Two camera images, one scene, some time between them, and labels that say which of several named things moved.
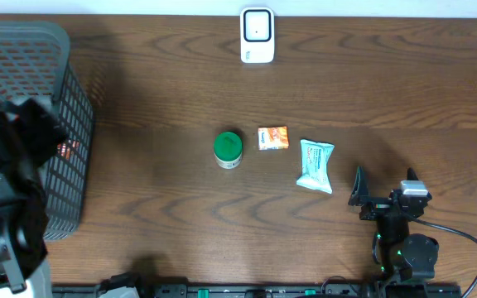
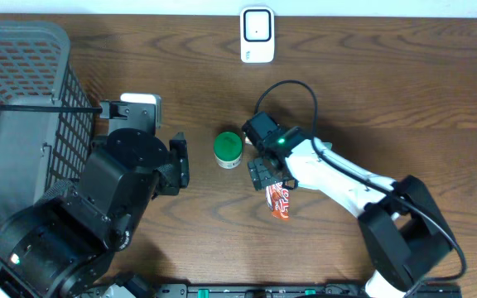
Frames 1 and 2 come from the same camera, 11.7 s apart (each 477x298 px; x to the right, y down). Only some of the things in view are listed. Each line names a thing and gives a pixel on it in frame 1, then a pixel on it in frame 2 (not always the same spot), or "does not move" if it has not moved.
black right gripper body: x=376 y=209 -> x=260 y=172
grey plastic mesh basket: x=25 y=60 does not move
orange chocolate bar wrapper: x=63 y=150 -> x=278 y=200
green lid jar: x=228 y=150 does not move
